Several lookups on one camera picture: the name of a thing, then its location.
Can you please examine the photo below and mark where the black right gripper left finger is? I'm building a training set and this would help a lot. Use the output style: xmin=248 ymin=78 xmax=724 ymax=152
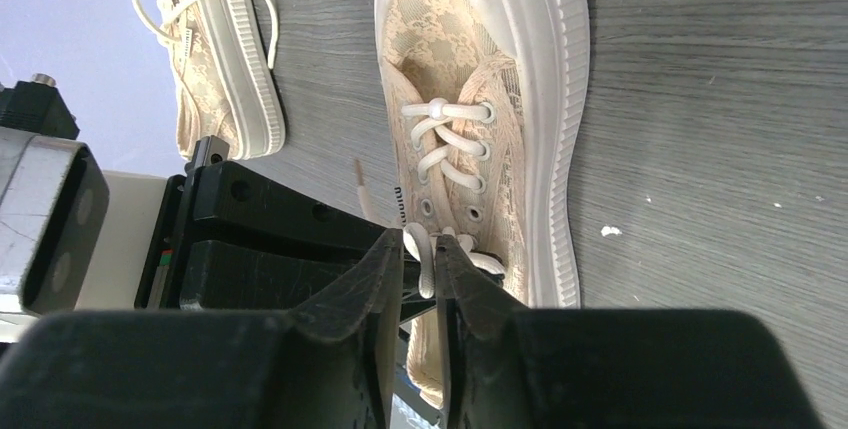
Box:
xmin=1 ymin=229 xmax=404 ymax=428

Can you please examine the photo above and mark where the beige lace sneaker with laces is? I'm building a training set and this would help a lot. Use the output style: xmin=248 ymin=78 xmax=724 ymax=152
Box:
xmin=354 ymin=0 xmax=592 ymax=407

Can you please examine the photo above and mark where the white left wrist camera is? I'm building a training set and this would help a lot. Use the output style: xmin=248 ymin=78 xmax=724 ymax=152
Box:
xmin=1 ymin=73 xmax=109 ymax=326

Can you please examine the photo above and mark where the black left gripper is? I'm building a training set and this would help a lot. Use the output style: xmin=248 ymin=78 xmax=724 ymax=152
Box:
xmin=134 ymin=135 xmax=439 ymax=325

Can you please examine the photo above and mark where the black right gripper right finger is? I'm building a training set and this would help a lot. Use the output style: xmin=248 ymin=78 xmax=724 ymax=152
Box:
xmin=434 ymin=235 xmax=822 ymax=428

